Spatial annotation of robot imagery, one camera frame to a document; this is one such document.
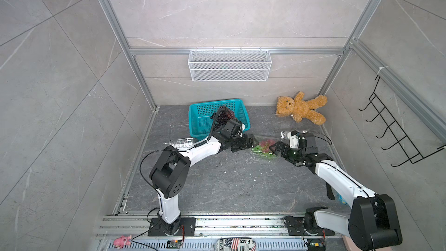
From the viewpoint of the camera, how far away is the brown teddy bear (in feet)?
3.58

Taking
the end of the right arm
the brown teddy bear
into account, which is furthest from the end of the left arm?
the brown teddy bear

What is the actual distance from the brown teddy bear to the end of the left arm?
0.40 meters

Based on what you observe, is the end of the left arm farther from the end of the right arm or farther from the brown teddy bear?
the brown teddy bear

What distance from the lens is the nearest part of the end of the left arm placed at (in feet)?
2.24
